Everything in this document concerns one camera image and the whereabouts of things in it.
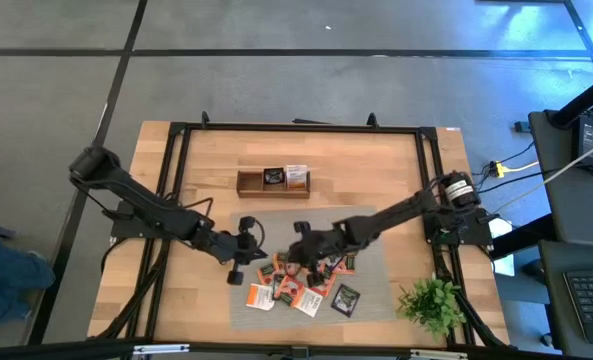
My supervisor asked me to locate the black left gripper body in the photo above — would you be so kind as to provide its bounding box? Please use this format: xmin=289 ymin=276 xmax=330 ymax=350
xmin=210 ymin=230 xmax=257 ymax=264

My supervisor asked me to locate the white cable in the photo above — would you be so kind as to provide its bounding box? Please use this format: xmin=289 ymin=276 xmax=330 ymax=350
xmin=490 ymin=134 xmax=593 ymax=216

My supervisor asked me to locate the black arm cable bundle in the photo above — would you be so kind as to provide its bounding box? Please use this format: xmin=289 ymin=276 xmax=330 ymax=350
xmin=433 ymin=259 xmax=507 ymax=349
xmin=95 ymin=239 xmax=172 ymax=341

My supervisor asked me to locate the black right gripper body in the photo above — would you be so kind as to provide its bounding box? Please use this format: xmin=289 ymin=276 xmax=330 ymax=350
xmin=289 ymin=222 xmax=352 ymax=269

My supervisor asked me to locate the black aluminium table frame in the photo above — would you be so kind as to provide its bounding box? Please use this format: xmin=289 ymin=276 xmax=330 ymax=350
xmin=88 ymin=110 xmax=512 ymax=351

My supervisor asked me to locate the wooden tea organizer box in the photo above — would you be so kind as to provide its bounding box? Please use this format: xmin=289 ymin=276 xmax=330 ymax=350
xmin=235 ymin=168 xmax=312 ymax=200

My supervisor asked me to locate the person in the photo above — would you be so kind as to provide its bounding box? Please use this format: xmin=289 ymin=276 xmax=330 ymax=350
xmin=0 ymin=218 xmax=57 ymax=326

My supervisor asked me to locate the black power cable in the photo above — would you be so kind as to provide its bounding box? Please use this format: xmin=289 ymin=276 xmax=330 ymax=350
xmin=470 ymin=141 xmax=547 ymax=195

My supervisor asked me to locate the dark grey desk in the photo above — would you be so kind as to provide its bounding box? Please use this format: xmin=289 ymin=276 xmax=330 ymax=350
xmin=528 ymin=110 xmax=593 ymax=236
xmin=538 ymin=239 xmax=593 ymax=360

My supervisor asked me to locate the green artificial plant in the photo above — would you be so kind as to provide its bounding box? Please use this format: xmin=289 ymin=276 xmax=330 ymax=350
xmin=395 ymin=277 xmax=468 ymax=341

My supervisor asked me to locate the grey woven placemat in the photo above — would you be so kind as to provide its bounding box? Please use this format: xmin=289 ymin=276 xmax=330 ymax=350
xmin=228 ymin=204 xmax=397 ymax=331

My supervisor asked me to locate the white Tazo tea packet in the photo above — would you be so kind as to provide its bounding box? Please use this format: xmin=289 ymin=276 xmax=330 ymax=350
xmin=245 ymin=282 xmax=277 ymax=313
xmin=291 ymin=286 xmax=325 ymax=319
xmin=285 ymin=164 xmax=309 ymax=190

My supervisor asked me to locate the black keyboard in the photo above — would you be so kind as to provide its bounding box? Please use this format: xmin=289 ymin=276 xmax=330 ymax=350
xmin=563 ymin=269 xmax=593 ymax=350

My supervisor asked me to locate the black metal beam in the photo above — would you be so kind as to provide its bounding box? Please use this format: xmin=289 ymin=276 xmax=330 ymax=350
xmin=547 ymin=68 xmax=593 ymax=130

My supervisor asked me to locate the silver metal bracket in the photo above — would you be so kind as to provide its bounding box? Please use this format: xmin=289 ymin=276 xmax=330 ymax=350
xmin=133 ymin=343 xmax=190 ymax=356
xmin=409 ymin=349 xmax=470 ymax=360

